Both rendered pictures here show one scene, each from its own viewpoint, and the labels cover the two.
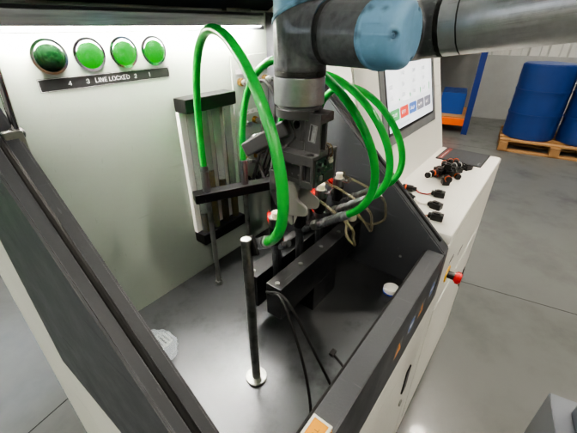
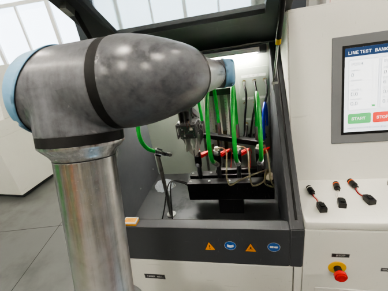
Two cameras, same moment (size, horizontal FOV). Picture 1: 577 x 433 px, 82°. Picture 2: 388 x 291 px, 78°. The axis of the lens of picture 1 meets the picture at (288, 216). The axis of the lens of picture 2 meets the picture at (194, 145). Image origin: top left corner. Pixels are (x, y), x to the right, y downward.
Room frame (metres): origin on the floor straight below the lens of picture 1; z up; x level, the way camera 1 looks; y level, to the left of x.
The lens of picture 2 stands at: (0.20, -0.76, 1.51)
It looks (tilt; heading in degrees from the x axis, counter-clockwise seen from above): 24 degrees down; 66
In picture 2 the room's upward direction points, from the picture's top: 9 degrees counter-clockwise
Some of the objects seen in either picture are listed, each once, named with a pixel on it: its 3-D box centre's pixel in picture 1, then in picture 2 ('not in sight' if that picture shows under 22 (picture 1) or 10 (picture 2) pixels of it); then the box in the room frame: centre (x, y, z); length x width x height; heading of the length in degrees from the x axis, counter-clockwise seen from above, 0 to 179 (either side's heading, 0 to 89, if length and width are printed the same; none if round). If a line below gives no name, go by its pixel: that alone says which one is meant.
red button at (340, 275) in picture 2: (453, 276); (339, 272); (0.74, -0.47, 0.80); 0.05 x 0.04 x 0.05; 142
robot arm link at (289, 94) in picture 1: (300, 92); not in sight; (0.52, -0.02, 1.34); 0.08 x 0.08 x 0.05
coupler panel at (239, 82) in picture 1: (256, 118); (254, 102); (0.91, 0.09, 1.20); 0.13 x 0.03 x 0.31; 142
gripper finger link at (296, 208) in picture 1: (294, 207); (187, 146); (0.51, -0.01, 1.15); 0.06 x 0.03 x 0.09; 53
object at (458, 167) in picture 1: (450, 167); not in sight; (1.05, -0.54, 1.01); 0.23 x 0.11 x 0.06; 142
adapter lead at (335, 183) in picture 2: (420, 199); (339, 193); (0.85, -0.38, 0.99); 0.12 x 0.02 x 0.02; 43
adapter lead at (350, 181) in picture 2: (422, 190); (360, 190); (0.91, -0.41, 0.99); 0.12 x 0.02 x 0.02; 62
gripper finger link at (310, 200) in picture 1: (304, 200); (196, 146); (0.53, -0.03, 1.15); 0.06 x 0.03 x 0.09; 53
